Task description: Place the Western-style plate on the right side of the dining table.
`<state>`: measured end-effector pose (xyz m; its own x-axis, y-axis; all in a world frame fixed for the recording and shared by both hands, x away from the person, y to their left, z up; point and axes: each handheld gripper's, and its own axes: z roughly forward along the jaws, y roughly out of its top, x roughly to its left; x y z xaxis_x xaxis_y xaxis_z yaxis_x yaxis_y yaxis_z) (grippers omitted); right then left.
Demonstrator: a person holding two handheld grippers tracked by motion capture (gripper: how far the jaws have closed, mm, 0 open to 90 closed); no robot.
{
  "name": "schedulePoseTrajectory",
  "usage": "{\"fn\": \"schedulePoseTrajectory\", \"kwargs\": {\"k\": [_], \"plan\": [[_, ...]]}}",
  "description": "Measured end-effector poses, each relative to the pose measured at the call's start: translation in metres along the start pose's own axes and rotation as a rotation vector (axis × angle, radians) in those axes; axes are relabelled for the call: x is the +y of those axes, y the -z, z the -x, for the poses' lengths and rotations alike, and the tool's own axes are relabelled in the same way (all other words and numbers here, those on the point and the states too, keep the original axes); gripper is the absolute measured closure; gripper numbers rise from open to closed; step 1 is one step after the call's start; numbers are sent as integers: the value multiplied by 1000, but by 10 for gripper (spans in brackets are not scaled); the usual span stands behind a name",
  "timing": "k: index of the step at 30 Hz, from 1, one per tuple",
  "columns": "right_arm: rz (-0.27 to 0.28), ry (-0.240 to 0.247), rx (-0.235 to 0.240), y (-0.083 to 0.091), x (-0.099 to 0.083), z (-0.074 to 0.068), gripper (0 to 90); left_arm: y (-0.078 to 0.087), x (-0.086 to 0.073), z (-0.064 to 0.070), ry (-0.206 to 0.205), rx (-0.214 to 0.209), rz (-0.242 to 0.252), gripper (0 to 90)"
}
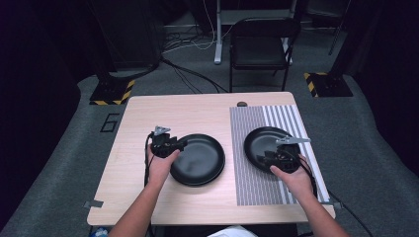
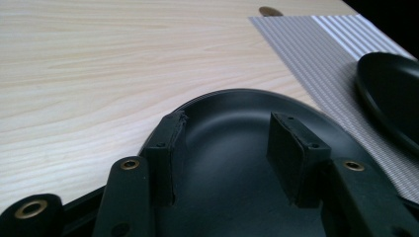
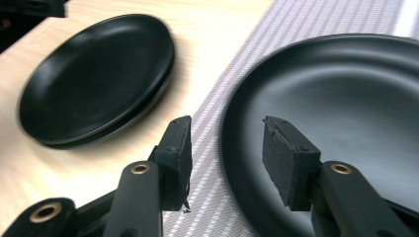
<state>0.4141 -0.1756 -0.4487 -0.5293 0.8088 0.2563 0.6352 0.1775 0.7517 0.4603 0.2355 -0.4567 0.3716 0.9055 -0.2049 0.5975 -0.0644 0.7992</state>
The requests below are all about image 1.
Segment thin black floor cable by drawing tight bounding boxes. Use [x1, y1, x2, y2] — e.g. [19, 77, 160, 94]
[327, 190, 375, 237]

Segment white desk frame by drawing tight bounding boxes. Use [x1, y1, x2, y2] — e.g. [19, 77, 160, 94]
[212, 0, 298, 65]

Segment large black cabinet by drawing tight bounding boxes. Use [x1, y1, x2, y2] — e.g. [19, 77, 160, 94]
[86, 0, 167, 71]

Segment black stand base striped tape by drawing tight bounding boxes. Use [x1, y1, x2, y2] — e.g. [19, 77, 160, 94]
[302, 71, 354, 99]
[89, 78, 136, 107]

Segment white floor cables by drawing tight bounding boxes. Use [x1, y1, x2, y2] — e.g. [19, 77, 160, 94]
[163, 0, 233, 53]

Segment grey tape piece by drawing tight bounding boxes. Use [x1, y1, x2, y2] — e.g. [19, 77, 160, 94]
[323, 200, 344, 210]
[82, 199, 105, 209]

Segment thick black floor cable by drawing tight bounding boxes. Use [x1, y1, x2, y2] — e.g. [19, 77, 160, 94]
[108, 56, 229, 95]

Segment person's white clothing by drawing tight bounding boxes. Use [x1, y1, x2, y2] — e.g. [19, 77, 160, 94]
[207, 225, 259, 237]

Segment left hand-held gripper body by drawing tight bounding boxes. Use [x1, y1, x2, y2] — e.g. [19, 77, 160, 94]
[149, 125, 182, 159]

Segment black folding chair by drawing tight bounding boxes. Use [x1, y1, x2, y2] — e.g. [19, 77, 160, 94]
[228, 17, 302, 93]

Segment grey striped mat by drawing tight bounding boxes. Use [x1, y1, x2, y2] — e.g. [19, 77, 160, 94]
[229, 104, 331, 206]

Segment black plate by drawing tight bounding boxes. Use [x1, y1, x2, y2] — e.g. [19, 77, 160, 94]
[171, 164, 226, 188]
[243, 125, 302, 174]
[169, 133, 226, 184]

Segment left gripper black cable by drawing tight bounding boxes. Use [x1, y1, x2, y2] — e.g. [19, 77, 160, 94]
[143, 131, 156, 237]

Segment dark metal stand leg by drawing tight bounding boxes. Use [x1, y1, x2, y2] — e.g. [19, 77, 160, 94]
[327, 0, 352, 56]

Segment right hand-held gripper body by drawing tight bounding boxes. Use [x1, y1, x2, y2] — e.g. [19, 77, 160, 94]
[267, 135, 312, 175]

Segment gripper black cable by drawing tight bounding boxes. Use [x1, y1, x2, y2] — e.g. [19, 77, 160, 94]
[290, 150, 319, 199]
[143, 131, 156, 237]

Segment blue and white object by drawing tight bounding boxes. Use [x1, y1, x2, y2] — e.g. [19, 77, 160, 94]
[90, 226, 110, 237]

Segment person's left hand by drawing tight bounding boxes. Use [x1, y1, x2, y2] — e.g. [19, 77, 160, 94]
[145, 144, 182, 190]

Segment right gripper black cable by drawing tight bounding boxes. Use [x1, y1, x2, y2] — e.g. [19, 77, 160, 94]
[290, 150, 319, 199]

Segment person's right hand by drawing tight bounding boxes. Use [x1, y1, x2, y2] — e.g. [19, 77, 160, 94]
[269, 162, 314, 202]

